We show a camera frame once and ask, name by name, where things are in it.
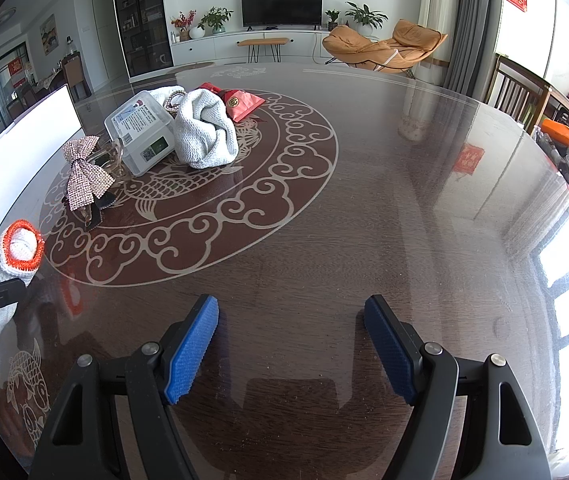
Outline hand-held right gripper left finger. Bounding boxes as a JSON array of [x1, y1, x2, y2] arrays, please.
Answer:
[[29, 294, 220, 480]]

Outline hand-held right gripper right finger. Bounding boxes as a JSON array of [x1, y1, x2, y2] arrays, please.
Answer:
[[363, 294, 553, 480]]

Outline white storage container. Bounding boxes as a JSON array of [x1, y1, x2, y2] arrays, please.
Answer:
[[0, 84, 84, 271]]

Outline black hair clip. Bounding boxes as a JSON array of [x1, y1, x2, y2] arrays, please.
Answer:
[[72, 190, 118, 233]]

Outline sparkly bow hair clip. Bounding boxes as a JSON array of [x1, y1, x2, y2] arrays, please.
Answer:
[[62, 135, 118, 211]]

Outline translucent hair claw clip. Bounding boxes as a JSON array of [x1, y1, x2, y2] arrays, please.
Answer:
[[87, 140, 130, 181]]

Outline clear plastic lidded box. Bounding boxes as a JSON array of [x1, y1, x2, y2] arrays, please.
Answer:
[[104, 91, 178, 177]]

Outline wooden dining chair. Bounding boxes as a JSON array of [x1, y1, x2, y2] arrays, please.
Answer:
[[62, 55, 92, 101]]

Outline white waffle towel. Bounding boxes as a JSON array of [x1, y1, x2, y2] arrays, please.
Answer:
[[173, 89, 239, 170]]

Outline red pouch gold emblem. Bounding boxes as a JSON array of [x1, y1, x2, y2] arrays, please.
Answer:
[[219, 89, 266, 123]]

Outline white knit cloth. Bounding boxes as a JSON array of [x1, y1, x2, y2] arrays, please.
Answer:
[[152, 86, 185, 106]]

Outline orange bag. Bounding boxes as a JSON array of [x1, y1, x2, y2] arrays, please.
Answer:
[[539, 119, 569, 146]]

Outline wooden slatted chair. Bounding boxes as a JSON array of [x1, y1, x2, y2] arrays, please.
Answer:
[[485, 54, 550, 128]]

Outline white television cabinet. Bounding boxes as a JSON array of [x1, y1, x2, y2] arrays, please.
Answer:
[[169, 30, 338, 66]]

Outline orange lounge chair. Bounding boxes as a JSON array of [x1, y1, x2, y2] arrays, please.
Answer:
[[322, 19, 449, 75]]

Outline dark glass display cabinet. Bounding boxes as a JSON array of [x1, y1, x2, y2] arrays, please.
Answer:
[[111, 0, 174, 79]]

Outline wooden bench hairpin legs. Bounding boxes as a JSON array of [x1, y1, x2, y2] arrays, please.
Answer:
[[237, 37, 290, 63]]

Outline red flower arrangement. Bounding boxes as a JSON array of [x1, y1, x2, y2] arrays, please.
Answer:
[[170, 10, 198, 42]]

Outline bushy green potted plant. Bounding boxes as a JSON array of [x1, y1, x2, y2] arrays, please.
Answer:
[[197, 6, 234, 35]]

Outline grey curtain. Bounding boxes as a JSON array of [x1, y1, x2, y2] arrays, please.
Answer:
[[442, 0, 508, 106]]

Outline large leafy potted plant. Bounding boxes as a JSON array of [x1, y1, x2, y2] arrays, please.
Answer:
[[345, 1, 389, 36]]

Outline covered standing air conditioner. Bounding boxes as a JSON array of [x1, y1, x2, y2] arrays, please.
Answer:
[[417, 0, 465, 63]]

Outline black flat television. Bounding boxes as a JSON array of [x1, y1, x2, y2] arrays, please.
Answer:
[[241, 0, 324, 31]]

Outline wall painting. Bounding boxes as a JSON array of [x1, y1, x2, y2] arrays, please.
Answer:
[[39, 14, 58, 56]]

